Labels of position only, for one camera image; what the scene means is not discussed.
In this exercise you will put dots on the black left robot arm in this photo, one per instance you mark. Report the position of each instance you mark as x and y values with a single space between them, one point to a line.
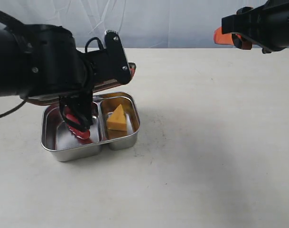
40 64

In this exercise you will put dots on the grey fabric backdrop curtain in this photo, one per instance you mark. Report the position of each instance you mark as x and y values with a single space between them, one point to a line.
140 23

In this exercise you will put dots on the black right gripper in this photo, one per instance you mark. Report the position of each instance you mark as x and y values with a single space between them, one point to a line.
266 26

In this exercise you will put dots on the dark transparent lid orange seal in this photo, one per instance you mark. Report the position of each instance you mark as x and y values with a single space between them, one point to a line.
97 88

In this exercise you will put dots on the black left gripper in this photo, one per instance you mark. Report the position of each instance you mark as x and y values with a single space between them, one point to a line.
93 70

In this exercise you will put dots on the yellow toy cheese wedge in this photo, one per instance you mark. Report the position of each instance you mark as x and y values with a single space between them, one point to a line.
117 120

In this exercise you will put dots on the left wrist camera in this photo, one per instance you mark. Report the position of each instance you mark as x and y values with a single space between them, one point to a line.
117 58

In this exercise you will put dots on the red toy sausage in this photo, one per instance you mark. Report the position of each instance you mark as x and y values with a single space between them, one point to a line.
79 134

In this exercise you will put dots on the steel two-compartment lunch box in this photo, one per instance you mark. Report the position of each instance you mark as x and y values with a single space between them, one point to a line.
64 146

